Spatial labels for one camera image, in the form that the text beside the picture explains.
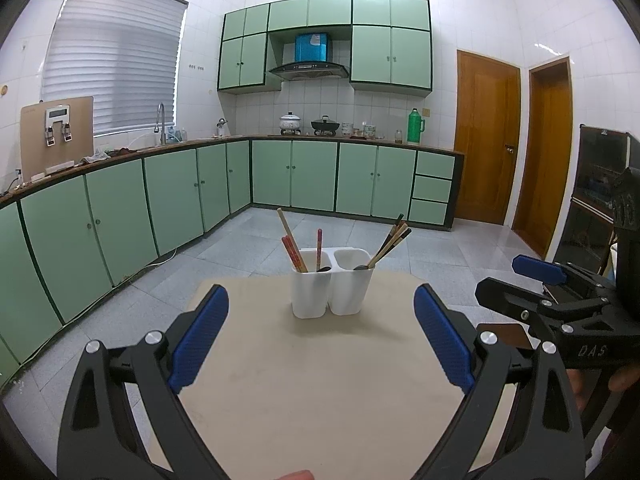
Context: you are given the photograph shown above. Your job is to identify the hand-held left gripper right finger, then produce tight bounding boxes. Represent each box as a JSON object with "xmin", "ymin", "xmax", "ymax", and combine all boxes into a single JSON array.
[{"xmin": 413, "ymin": 283, "xmax": 586, "ymax": 480}]

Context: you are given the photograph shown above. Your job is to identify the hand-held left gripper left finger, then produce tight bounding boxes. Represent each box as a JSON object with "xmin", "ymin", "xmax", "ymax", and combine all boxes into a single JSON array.
[{"xmin": 57, "ymin": 284, "xmax": 230, "ymax": 480}]

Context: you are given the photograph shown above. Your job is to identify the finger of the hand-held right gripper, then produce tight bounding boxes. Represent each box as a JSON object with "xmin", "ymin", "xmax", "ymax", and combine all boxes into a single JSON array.
[
  {"xmin": 474, "ymin": 277, "xmax": 556, "ymax": 323},
  {"xmin": 512, "ymin": 254, "xmax": 571, "ymax": 285}
]

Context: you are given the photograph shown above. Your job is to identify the black chopstick with gold band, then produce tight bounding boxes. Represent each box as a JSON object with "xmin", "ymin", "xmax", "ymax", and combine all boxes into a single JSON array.
[{"xmin": 366, "ymin": 228, "xmax": 413, "ymax": 270}]

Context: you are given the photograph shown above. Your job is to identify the wooden chopstick with red band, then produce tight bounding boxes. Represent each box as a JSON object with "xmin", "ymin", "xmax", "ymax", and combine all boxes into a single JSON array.
[{"xmin": 369, "ymin": 221, "xmax": 409, "ymax": 267}]

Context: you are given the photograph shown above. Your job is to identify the white double utensil holder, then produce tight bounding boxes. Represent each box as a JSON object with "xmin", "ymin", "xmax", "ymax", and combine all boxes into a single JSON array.
[{"xmin": 291, "ymin": 247, "xmax": 376, "ymax": 320}]

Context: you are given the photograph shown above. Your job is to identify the black chopstick with red end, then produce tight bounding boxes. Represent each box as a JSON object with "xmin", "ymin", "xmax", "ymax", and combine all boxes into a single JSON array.
[{"xmin": 372, "ymin": 213, "xmax": 405, "ymax": 263}]

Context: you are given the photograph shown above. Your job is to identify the orange and red wooden chopstick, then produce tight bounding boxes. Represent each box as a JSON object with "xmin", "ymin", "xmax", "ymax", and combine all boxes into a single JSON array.
[
  {"xmin": 285, "ymin": 236, "xmax": 307, "ymax": 274},
  {"xmin": 281, "ymin": 236, "xmax": 302, "ymax": 274}
]

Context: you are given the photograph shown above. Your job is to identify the plain wooden chopstick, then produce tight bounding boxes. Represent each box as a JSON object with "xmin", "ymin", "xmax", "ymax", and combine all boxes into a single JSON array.
[{"xmin": 277, "ymin": 208, "xmax": 308, "ymax": 273}]

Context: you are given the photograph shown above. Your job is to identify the person's right hand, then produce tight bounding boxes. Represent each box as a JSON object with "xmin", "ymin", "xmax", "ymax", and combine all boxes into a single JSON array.
[{"xmin": 568, "ymin": 363, "xmax": 640, "ymax": 413}]

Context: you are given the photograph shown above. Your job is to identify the dark brown square object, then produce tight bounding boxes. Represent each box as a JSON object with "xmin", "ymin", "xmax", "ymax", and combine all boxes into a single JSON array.
[{"xmin": 494, "ymin": 324, "xmax": 534, "ymax": 350}]

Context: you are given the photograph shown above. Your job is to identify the black glass door cabinet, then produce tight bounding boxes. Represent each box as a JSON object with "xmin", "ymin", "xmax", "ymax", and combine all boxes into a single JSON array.
[{"xmin": 552, "ymin": 123, "xmax": 640, "ymax": 277}]

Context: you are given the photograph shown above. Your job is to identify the plain wooden door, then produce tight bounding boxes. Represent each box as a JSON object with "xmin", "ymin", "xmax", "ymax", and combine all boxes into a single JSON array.
[{"xmin": 512, "ymin": 56, "xmax": 574, "ymax": 261}]

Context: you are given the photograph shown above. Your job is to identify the green lower kitchen cabinets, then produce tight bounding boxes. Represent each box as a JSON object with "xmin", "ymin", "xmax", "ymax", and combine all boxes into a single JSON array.
[{"xmin": 0, "ymin": 136, "xmax": 466, "ymax": 393}]

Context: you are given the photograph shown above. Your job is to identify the green kitchen cabinets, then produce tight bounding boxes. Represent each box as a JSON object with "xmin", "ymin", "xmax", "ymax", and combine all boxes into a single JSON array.
[
  {"xmin": 0, "ymin": 136, "xmax": 466, "ymax": 393},
  {"xmin": 217, "ymin": 0, "xmax": 434, "ymax": 97}
]

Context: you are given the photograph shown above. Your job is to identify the green thermos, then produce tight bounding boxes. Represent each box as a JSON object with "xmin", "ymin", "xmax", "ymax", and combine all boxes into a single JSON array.
[{"xmin": 405, "ymin": 107, "xmax": 427, "ymax": 145}]

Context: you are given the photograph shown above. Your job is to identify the cloth on counter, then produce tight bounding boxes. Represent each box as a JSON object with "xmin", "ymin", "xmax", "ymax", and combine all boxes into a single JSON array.
[{"xmin": 81, "ymin": 145, "xmax": 142, "ymax": 164}]

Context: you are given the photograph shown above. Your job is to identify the brown wooden board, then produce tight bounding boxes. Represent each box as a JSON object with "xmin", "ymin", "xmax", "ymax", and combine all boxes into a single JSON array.
[{"xmin": 19, "ymin": 95, "xmax": 95, "ymax": 177}]

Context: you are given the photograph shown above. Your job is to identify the black wok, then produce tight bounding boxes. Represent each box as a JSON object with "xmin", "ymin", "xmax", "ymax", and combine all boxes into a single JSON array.
[{"xmin": 310, "ymin": 115, "xmax": 342, "ymax": 136}]

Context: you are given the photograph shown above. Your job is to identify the white device on board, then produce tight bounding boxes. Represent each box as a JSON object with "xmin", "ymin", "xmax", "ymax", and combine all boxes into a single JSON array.
[{"xmin": 43, "ymin": 104, "xmax": 74, "ymax": 147}]

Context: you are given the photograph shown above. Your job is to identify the green upper kitchen cabinets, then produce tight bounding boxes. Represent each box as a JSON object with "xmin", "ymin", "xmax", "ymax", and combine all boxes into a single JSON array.
[{"xmin": 217, "ymin": 0, "xmax": 434, "ymax": 97}]

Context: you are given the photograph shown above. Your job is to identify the white window blind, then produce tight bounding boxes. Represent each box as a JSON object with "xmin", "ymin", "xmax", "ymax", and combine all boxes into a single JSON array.
[{"xmin": 40, "ymin": 0, "xmax": 190, "ymax": 137}]

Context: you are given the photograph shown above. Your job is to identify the range hood with blue cover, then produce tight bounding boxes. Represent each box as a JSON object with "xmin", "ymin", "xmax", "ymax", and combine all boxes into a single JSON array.
[{"xmin": 267, "ymin": 32, "xmax": 351, "ymax": 83}]

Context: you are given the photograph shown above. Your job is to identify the wooden door with handle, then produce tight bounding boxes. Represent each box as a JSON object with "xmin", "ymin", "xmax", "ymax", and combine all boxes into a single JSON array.
[{"xmin": 453, "ymin": 48, "xmax": 522, "ymax": 226}]

